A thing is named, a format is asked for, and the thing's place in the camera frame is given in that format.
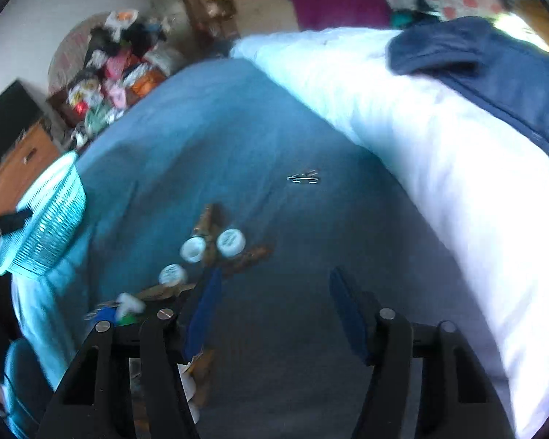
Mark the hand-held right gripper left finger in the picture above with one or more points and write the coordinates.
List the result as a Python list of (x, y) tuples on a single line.
[(203, 315)]

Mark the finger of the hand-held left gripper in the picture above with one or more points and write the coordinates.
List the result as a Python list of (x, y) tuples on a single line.
[(9, 223)]

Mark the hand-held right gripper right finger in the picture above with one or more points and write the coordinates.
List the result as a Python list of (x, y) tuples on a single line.
[(350, 320)]

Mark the teal plastic basket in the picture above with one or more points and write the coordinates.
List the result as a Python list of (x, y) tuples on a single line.
[(45, 219)]

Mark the white bottle cap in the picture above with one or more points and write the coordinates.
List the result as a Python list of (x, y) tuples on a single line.
[(231, 241), (193, 249), (172, 275)]

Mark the wooden clothespin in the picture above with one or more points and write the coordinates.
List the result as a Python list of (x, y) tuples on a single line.
[(251, 256), (164, 291), (207, 222)]

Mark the wooden chest of drawers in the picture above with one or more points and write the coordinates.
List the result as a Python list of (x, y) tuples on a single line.
[(23, 164)]

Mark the white green small item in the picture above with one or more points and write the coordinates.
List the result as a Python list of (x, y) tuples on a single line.
[(129, 306)]

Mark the black flat television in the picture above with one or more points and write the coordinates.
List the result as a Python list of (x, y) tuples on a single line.
[(4, 114)]

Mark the dark wooden side table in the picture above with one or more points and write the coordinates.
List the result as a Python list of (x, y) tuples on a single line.
[(73, 105)]

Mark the metal nail clipper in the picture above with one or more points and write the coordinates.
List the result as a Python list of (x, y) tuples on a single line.
[(304, 177)]

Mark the white duvet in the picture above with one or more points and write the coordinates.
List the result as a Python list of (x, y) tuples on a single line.
[(439, 169)]

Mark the pink round board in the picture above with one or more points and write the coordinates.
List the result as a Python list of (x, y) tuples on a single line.
[(66, 50)]

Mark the pile of bags and clothes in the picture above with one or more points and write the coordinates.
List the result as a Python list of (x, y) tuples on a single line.
[(114, 73)]

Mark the blue bed blanket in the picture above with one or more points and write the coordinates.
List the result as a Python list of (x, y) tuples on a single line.
[(256, 137)]

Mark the navy blue jacket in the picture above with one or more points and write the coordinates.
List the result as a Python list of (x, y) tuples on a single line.
[(508, 73)]

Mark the magenta cloth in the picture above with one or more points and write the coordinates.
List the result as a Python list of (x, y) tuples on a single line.
[(338, 4)]

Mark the floral red white pillow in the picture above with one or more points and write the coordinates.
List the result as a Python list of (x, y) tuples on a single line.
[(466, 2)]

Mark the wooden bed headboard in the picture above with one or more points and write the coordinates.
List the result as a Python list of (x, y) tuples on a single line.
[(544, 23)]

